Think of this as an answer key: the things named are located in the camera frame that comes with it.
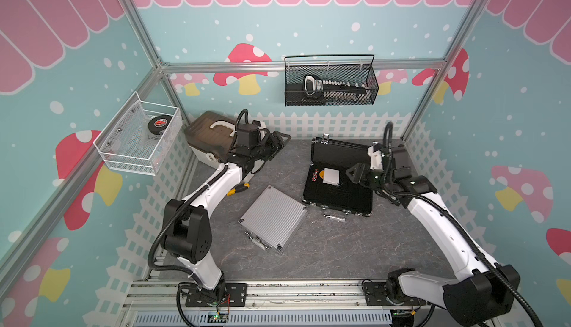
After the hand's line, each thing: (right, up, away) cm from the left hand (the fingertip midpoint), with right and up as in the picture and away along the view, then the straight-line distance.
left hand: (287, 144), depth 84 cm
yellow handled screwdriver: (-22, -19, +16) cm, 33 cm away
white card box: (+19, -13, +16) cm, 28 cm away
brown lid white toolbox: (-33, +4, +11) cm, 35 cm away
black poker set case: (+17, -17, +16) cm, 29 cm away
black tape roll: (-46, +7, -5) cm, 47 cm away
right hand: (+22, -11, -5) cm, 25 cm away
